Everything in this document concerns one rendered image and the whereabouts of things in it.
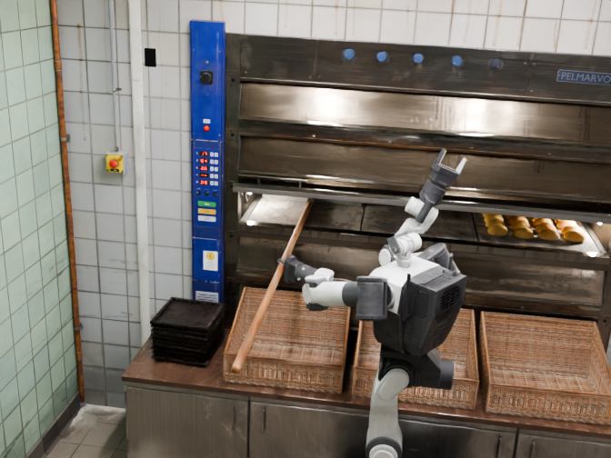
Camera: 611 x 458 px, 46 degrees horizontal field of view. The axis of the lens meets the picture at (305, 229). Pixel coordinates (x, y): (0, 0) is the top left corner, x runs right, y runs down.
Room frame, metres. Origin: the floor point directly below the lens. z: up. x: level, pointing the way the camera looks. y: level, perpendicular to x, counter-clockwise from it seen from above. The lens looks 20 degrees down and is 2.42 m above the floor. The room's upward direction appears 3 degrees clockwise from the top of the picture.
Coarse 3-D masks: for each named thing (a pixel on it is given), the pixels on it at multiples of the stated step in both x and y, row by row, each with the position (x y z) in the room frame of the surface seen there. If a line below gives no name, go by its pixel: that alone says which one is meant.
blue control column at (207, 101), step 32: (192, 32) 3.39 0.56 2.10; (224, 32) 3.38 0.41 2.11; (192, 64) 3.39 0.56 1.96; (224, 64) 3.38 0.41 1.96; (192, 96) 3.39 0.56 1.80; (224, 96) 3.38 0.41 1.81; (224, 128) 3.39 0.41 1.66; (224, 160) 3.39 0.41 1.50; (192, 192) 3.39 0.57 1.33; (224, 192) 3.40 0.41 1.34; (192, 224) 3.39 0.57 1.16; (192, 256) 3.39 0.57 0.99; (192, 288) 3.39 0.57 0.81
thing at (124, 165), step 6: (114, 150) 3.45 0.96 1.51; (108, 156) 3.40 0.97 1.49; (114, 156) 3.39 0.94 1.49; (120, 156) 3.39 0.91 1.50; (126, 156) 3.42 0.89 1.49; (108, 162) 3.40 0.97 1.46; (120, 162) 3.39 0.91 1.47; (126, 162) 3.42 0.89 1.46; (108, 168) 3.40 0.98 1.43; (114, 168) 3.39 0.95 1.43; (120, 168) 3.39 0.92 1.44; (126, 168) 3.42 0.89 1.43
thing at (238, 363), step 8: (304, 216) 3.46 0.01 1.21; (296, 232) 3.24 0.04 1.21; (288, 248) 3.02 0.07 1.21; (280, 264) 2.84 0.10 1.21; (280, 272) 2.77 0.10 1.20; (272, 280) 2.68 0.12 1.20; (272, 288) 2.60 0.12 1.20; (264, 296) 2.54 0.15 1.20; (272, 296) 2.56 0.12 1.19; (264, 304) 2.45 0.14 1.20; (264, 312) 2.41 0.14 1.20; (256, 320) 2.33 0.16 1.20; (256, 328) 2.28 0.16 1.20; (248, 336) 2.21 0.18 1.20; (248, 344) 2.16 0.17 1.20; (240, 352) 2.10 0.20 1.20; (240, 360) 2.05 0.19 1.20; (232, 368) 2.01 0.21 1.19; (240, 368) 2.02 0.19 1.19
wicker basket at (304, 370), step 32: (256, 288) 3.34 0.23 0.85; (288, 320) 3.29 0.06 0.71; (320, 320) 3.27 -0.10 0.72; (224, 352) 2.90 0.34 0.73; (256, 352) 3.16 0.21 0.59; (288, 352) 3.17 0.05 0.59; (320, 352) 3.19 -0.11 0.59; (256, 384) 2.87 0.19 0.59; (288, 384) 2.86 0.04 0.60; (320, 384) 2.84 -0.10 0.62
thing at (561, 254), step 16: (240, 224) 3.39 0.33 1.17; (256, 224) 3.39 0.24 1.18; (272, 224) 3.40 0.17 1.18; (288, 224) 3.41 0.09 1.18; (352, 240) 3.32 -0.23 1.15; (368, 240) 3.31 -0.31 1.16; (384, 240) 3.30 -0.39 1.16; (432, 240) 3.29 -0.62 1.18; (448, 240) 3.30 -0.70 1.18; (464, 240) 3.31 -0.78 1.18; (528, 256) 3.22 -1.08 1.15; (544, 256) 3.21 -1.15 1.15; (560, 256) 3.20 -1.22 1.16; (576, 256) 3.19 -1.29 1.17; (592, 256) 3.18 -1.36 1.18; (608, 256) 3.19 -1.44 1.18
